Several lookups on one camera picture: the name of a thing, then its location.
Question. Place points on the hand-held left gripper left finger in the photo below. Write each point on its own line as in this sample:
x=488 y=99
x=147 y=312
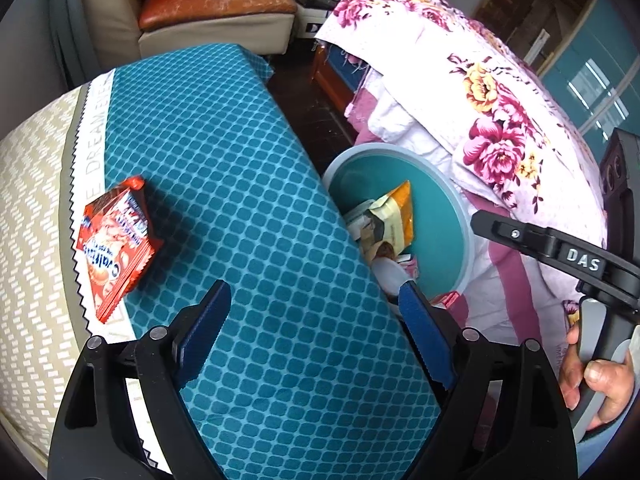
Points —
x=205 y=335

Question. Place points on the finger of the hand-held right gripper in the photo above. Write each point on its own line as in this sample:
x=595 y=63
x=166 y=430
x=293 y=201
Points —
x=510 y=235

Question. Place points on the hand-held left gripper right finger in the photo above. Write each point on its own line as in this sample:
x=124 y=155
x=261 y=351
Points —
x=427 y=335

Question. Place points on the teal round trash bin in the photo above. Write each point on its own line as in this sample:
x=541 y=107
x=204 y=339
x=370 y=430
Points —
x=435 y=195

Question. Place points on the yellow white snack bag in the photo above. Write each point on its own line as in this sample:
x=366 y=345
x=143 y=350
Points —
x=395 y=220

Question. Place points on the person's right hand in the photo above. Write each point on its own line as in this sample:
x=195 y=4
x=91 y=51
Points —
x=612 y=380

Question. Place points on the red white wrapper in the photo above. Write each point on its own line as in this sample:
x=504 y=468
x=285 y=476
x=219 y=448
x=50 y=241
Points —
x=445 y=301

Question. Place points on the red snack packet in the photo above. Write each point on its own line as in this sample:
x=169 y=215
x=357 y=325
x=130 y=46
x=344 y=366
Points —
x=117 y=250

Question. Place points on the white plastic wrapper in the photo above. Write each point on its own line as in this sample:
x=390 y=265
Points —
x=360 y=215

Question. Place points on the white pink bedsheet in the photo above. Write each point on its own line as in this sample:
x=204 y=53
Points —
x=400 y=115

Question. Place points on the teal checked tablecloth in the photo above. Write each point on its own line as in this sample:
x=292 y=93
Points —
x=225 y=160

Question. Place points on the teal glass wardrobe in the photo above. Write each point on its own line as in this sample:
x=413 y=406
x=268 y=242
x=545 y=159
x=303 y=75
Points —
x=585 y=75

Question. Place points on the pink floral quilt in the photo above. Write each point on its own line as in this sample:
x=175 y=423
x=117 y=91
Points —
x=440 y=35

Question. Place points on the dark wooden shelf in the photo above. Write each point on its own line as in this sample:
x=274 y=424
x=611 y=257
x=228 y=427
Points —
x=520 y=0

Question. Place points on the orange leather seat cushion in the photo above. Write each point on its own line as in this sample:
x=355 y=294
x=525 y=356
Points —
x=215 y=7

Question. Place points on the beige leather armchair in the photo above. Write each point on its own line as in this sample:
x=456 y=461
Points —
x=110 y=15

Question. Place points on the wooden bed frame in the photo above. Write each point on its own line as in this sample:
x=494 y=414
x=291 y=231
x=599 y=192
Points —
x=332 y=75

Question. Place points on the grey curved frame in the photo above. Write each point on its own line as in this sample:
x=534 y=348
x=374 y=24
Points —
x=72 y=20

